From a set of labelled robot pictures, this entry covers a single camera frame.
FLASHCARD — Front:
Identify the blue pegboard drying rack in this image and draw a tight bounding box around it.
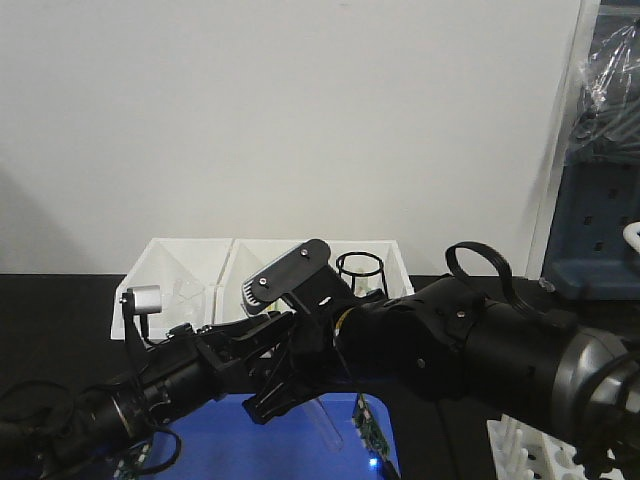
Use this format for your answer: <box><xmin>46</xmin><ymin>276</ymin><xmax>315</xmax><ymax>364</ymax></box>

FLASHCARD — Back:
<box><xmin>541</xmin><ymin>1</ymin><xmax>639</xmax><ymax>300</ymax></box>

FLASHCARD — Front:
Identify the right white plastic bin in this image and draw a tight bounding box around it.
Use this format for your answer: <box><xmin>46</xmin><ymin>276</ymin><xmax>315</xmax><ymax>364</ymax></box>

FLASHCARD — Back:
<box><xmin>327</xmin><ymin>240</ymin><xmax>415</xmax><ymax>298</ymax></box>

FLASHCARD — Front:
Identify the green circuit board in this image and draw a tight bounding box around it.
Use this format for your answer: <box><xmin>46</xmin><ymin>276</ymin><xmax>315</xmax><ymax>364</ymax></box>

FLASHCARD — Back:
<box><xmin>352</xmin><ymin>393</ymin><xmax>390</xmax><ymax>460</ymax></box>

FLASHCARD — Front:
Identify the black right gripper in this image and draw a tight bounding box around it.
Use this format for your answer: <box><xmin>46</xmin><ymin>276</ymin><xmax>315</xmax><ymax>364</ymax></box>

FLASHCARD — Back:
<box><xmin>199</xmin><ymin>295</ymin><xmax>360</xmax><ymax>425</ymax></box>

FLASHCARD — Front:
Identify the clear glass test tube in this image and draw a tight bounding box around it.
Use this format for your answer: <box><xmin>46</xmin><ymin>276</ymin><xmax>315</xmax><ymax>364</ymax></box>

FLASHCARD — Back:
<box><xmin>303</xmin><ymin>398</ymin><xmax>344</xmax><ymax>453</ymax></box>

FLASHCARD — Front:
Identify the silver cylindrical wrist camera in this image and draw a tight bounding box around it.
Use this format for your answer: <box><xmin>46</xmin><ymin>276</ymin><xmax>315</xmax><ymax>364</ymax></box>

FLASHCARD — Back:
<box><xmin>122</xmin><ymin>285</ymin><xmax>162</xmax><ymax>315</ymax></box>

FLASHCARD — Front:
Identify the white test tube rack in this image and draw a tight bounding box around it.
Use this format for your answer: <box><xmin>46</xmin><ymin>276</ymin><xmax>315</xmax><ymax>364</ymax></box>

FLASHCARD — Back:
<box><xmin>486</xmin><ymin>415</ymin><xmax>586</xmax><ymax>480</ymax></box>

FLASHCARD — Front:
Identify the plastic bag of pegs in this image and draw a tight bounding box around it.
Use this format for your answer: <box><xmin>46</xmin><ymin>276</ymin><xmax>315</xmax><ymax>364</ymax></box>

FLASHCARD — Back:
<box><xmin>566</xmin><ymin>18</ymin><xmax>639</xmax><ymax>165</ymax></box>

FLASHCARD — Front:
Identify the white gooseneck faucet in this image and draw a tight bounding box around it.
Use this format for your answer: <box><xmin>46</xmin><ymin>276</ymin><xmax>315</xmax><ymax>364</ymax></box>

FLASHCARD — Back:
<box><xmin>623</xmin><ymin>221</ymin><xmax>640</xmax><ymax>254</ymax></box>

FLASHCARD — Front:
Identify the black wire stand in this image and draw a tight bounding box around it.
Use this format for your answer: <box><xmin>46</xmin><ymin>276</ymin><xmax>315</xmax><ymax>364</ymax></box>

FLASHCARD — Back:
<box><xmin>335</xmin><ymin>251</ymin><xmax>389</xmax><ymax>299</ymax></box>

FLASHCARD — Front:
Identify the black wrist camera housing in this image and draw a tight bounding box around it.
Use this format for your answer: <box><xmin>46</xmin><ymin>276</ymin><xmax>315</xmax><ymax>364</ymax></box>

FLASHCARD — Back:
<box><xmin>241</xmin><ymin>239</ymin><xmax>355</xmax><ymax>315</ymax></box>

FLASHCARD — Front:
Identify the blue plastic tray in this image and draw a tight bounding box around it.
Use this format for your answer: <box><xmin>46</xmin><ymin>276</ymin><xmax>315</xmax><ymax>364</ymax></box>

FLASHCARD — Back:
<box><xmin>156</xmin><ymin>393</ymin><xmax>400</xmax><ymax>479</ymax></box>

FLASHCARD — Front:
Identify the left white plastic bin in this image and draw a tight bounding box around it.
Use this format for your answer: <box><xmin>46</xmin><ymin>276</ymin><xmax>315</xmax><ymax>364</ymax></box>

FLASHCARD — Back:
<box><xmin>111</xmin><ymin>238</ymin><xmax>232</xmax><ymax>342</ymax></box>

